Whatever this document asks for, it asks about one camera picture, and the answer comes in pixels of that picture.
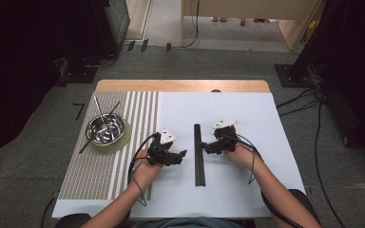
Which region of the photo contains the yellow object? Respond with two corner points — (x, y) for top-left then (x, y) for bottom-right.
(303, 20), (320, 44)

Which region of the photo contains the hanging black cable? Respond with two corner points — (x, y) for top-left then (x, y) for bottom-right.
(183, 0), (202, 49)

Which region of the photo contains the striped woven placemat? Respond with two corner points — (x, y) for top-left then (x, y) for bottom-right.
(57, 90), (160, 201)

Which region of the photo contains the person's right hand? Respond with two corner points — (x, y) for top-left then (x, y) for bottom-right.
(223, 142), (262, 170)

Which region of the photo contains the dark monitor cabinet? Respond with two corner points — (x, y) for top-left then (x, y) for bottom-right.
(91, 0), (131, 58)

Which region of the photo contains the tan floor tape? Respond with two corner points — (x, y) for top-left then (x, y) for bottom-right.
(343, 181), (365, 190)

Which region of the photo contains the black floor tape corner mark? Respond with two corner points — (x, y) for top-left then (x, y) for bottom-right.
(72, 102), (86, 122)

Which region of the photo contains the grey floor cable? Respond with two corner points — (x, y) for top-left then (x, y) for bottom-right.
(84, 54), (118, 68)

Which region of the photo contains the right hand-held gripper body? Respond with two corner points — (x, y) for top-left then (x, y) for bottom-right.
(209, 119), (240, 155)

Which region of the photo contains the black curtain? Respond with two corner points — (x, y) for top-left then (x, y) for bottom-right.
(298, 0), (365, 162)
(0, 0), (96, 169)

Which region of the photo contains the person's grey-blue shirt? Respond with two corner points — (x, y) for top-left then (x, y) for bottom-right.
(132, 216), (245, 228)

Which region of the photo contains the person's left hand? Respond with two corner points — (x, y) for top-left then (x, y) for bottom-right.
(132, 149), (164, 191)

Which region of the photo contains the long black floor cable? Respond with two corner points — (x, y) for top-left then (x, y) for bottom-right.
(313, 94), (347, 228)

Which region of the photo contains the black stand base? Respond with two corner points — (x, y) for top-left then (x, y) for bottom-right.
(274, 64), (315, 88)
(59, 56), (99, 85)

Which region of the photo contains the silver metal chopstick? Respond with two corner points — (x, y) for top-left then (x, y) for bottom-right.
(93, 95), (109, 135)

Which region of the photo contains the steel bowl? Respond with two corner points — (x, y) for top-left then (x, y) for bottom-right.
(85, 112), (125, 147)
(88, 117), (133, 155)

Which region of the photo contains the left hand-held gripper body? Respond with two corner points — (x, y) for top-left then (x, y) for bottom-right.
(147, 127), (177, 166)

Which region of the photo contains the light wooden desk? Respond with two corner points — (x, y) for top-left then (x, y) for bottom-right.
(180, 0), (326, 52)

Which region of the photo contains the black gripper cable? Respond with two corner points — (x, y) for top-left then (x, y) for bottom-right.
(126, 132), (160, 207)
(220, 132), (306, 228)

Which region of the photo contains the steel bowl on green ring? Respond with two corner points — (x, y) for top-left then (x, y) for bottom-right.
(88, 117), (133, 155)

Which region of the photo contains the white table sheet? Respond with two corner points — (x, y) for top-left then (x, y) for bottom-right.
(51, 90), (307, 220)

